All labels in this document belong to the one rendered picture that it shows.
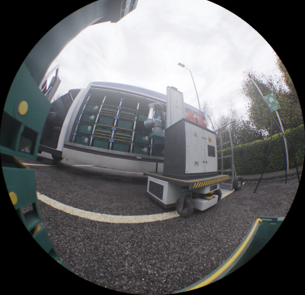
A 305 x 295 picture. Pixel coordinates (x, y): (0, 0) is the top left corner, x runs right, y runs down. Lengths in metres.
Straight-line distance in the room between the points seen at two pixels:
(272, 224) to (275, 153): 3.13
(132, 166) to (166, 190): 1.19
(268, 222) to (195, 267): 0.29
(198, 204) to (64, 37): 0.97
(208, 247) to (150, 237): 0.31
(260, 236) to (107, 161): 1.96
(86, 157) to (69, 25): 1.91
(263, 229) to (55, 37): 0.51
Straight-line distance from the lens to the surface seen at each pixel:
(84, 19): 0.20
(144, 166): 1.92
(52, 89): 3.19
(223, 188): 1.96
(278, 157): 3.36
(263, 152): 3.42
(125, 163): 1.85
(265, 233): 0.36
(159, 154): 2.23
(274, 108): 3.46
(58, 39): 0.16
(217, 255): 0.55
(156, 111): 2.60
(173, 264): 0.48
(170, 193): 0.83
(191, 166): 0.79
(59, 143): 2.40
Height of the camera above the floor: 0.41
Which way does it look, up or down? 15 degrees up
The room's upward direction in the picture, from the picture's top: 4 degrees clockwise
